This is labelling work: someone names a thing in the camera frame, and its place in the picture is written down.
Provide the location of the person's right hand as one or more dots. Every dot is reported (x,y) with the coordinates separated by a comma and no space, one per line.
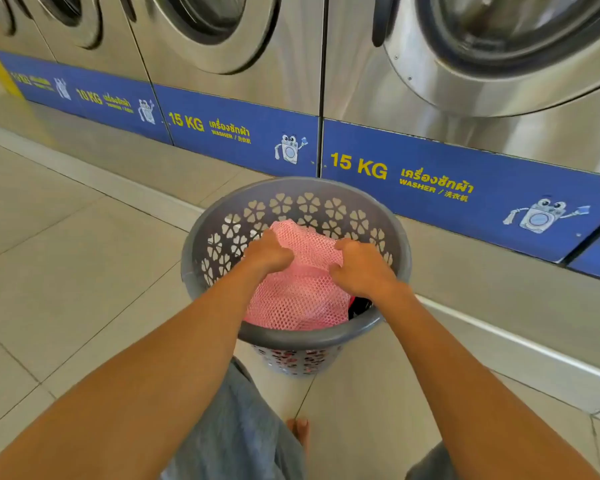
(365,272)

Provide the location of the person's right thumb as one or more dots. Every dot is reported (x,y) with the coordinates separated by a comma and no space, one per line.
(337,272)

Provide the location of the dark clothing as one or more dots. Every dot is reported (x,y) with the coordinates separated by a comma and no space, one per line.
(358,307)

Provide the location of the person's left hand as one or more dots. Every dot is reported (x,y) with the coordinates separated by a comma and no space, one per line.
(265,254)

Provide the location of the person's left forearm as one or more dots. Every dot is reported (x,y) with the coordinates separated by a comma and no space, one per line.
(145,374)

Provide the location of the grey shorts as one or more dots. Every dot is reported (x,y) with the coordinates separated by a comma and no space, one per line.
(230,434)

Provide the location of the person's right forearm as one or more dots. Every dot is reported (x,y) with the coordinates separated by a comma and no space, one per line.
(470,394)

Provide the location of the pink mesh laundry bag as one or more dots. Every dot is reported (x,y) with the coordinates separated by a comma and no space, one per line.
(300,294)

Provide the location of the person's left thumb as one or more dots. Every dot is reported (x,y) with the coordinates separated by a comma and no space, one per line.
(285,255)

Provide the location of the person's bare foot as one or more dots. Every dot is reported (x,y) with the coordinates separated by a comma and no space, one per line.
(299,432)

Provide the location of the grey plastic laundry basket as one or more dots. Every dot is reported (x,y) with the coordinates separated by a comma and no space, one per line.
(305,340)

